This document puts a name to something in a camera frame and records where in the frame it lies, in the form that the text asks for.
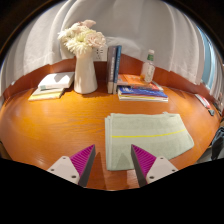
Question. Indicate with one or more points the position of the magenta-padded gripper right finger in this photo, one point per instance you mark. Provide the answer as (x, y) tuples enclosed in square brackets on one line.
[(156, 168)]

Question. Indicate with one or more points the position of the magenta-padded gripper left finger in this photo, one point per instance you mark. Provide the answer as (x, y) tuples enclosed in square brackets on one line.
[(66, 168)]

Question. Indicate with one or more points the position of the pale green towel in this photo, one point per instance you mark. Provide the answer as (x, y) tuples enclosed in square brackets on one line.
[(150, 128)]

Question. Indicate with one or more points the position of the black bag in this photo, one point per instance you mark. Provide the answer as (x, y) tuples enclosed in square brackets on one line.
[(218, 143)]

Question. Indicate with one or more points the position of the white flat book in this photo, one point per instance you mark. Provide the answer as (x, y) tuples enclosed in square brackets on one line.
[(143, 99)]

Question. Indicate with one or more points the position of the yellow-green flat book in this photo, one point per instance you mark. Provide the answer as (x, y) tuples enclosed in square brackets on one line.
[(45, 95)]

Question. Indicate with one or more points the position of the blue flat book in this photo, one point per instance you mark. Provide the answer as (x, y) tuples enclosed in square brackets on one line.
[(140, 91)]

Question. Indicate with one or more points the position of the small dark grey object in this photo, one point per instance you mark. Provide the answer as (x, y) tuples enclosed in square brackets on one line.
[(211, 112)]

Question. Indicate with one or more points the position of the red book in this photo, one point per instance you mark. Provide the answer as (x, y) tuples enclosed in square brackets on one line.
[(156, 87)]

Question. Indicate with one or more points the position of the red and white booklet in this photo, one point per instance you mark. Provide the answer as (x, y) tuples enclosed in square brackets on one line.
[(202, 100)]

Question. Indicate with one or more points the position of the orange book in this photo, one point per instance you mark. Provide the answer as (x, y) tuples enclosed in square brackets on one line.
[(131, 80)]

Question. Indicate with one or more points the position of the white ceramic vase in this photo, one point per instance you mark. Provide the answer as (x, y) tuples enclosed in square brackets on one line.
[(85, 76)]

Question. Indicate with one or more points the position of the clear bottle with green cap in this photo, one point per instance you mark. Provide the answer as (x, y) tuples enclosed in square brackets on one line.
[(148, 70)]

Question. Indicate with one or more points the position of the grey standing book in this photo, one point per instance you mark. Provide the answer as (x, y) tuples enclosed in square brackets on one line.
[(110, 70)]

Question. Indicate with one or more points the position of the window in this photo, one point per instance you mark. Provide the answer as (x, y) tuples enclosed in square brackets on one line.
[(208, 60)]

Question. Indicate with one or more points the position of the white and pink flowers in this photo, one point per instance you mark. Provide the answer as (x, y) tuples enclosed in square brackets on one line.
[(81, 36)]

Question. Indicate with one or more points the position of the white curtain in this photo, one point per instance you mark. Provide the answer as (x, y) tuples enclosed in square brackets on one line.
[(150, 26)]

